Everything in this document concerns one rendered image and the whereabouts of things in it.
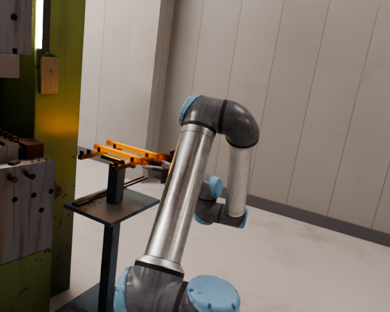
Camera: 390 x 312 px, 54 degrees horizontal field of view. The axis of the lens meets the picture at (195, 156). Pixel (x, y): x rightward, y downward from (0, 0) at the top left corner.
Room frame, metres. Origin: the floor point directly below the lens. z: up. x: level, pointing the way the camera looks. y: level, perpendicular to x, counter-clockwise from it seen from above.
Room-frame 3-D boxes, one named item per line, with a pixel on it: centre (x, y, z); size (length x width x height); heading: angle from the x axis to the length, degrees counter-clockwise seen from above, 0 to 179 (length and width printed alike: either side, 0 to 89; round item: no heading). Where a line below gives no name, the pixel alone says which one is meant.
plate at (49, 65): (1.82, 0.74, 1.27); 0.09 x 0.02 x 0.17; 144
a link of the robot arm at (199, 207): (1.59, -0.09, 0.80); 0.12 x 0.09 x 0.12; 78
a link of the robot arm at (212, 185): (1.60, -0.07, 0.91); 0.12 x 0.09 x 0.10; 63
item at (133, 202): (1.82, 0.38, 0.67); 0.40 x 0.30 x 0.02; 153
